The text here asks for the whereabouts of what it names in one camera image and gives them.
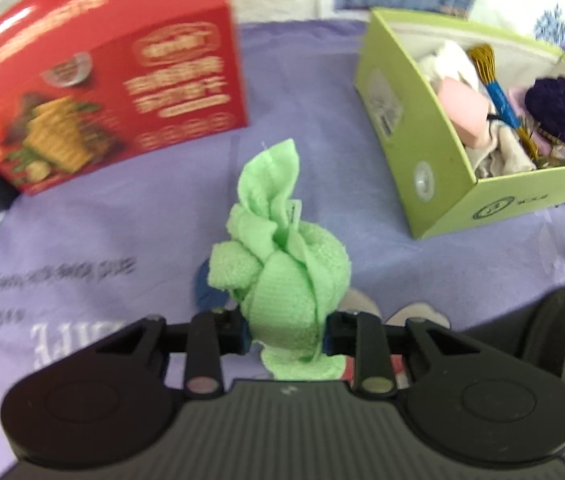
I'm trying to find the red snack box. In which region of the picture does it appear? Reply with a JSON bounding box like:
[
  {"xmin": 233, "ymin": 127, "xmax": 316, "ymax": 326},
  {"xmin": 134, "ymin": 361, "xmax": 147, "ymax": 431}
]
[{"xmin": 0, "ymin": 0, "xmax": 250, "ymax": 196}]

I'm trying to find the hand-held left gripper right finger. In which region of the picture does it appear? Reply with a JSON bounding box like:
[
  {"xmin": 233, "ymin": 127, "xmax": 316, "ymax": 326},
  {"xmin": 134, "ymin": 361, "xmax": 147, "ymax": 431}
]
[{"xmin": 323, "ymin": 311, "xmax": 548, "ymax": 400}]

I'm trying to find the yellow black striped sock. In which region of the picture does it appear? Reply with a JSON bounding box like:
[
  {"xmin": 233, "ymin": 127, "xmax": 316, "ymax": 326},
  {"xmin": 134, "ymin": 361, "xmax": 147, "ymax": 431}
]
[{"xmin": 467, "ymin": 44, "xmax": 540, "ymax": 161}]

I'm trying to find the dark purple knit cloth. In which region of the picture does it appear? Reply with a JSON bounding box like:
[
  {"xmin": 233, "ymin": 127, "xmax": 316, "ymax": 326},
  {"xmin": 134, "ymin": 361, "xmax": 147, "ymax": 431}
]
[{"xmin": 525, "ymin": 77, "xmax": 565, "ymax": 143}]

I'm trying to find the salmon pink cloth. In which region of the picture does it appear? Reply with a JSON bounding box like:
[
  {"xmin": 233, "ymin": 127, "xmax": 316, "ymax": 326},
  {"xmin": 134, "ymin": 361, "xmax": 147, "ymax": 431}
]
[{"xmin": 436, "ymin": 79, "xmax": 492, "ymax": 148}]

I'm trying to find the purple floral bed sheet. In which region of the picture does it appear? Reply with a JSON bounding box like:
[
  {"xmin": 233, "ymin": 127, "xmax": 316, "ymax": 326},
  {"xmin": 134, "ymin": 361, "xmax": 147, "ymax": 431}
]
[{"xmin": 0, "ymin": 17, "xmax": 565, "ymax": 480}]

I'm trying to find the plain white sock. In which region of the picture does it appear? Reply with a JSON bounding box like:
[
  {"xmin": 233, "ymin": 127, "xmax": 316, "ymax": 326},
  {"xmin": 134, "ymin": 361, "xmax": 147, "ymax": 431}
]
[{"xmin": 462, "ymin": 110, "xmax": 535, "ymax": 181}]

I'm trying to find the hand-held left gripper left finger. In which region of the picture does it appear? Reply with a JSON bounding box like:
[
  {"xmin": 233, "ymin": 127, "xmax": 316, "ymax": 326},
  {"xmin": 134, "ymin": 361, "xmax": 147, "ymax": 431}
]
[{"xmin": 32, "ymin": 310, "xmax": 253, "ymax": 398}]

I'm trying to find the green cloth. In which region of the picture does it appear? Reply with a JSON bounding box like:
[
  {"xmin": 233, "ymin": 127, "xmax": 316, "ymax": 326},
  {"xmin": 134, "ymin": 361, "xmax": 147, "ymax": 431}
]
[{"xmin": 207, "ymin": 139, "xmax": 353, "ymax": 382}]

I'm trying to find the white sock yellow print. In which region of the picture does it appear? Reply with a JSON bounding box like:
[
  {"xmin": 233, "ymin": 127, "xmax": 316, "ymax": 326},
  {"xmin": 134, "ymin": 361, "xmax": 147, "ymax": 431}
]
[{"xmin": 417, "ymin": 40, "xmax": 485, "ymax": 93}]

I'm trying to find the green cardboard box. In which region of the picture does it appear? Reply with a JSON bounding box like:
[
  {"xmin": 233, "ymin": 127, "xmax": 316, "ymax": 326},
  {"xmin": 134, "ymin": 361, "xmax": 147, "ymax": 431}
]
[{"xmin": 353, "ymin": 7, "xmax": 565, "ymax": 241}]

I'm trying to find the green tassel sachet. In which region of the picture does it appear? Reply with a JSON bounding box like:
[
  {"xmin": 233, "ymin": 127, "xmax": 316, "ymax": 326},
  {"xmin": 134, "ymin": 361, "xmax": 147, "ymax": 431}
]
[{"xmin": 537, "ymin": 145, "xmax": 565, "ymax": 167}]

